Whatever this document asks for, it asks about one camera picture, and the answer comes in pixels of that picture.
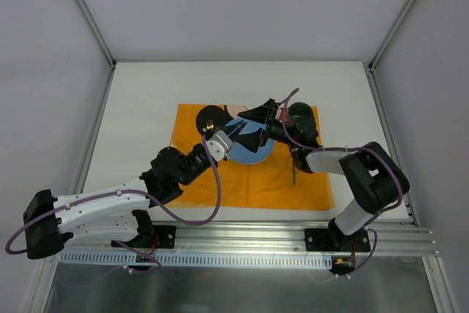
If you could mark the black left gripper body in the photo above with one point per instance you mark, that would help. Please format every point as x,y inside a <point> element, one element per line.
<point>200,159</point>

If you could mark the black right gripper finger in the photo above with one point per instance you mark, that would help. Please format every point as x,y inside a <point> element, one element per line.
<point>263,113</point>
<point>251,141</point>

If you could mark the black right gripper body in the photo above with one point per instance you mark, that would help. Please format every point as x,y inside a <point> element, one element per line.
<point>267,122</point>

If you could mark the light blue plate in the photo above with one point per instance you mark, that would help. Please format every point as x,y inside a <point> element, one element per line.
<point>239,154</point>

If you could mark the dark green mug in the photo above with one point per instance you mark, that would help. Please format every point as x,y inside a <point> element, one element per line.
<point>300,109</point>

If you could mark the gold fork green handle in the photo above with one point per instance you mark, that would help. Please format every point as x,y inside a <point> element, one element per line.
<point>209,125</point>

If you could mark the blue plastic knife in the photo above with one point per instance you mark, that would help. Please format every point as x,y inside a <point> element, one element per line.
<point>294,172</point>

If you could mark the orange cartoon cloth placemat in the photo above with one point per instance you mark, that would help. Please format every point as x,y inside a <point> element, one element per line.
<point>266,185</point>

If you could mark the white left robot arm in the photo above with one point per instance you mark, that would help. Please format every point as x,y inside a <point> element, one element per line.
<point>120,215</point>

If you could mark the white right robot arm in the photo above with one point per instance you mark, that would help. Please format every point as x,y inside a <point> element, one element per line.
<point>376,182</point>

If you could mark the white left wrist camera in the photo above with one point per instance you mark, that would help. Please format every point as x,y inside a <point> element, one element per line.
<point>217,145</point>

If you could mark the aluminium front rail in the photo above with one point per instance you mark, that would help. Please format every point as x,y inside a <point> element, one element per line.
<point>401,239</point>

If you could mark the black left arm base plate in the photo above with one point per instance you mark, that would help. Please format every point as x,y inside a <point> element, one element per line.
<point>162,236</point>

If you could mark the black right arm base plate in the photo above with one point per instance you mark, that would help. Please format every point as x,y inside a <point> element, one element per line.
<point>322,239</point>

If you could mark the white slotted cable duct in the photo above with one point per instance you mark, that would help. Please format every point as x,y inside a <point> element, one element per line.
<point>296,261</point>

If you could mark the left aluminium frame post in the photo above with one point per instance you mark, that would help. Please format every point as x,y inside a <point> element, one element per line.
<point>92,25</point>

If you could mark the aluminium frame post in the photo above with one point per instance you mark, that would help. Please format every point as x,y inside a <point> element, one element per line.
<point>392,32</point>
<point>92,25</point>

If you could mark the right aluminium frame post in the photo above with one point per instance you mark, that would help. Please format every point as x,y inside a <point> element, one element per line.
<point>392,32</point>

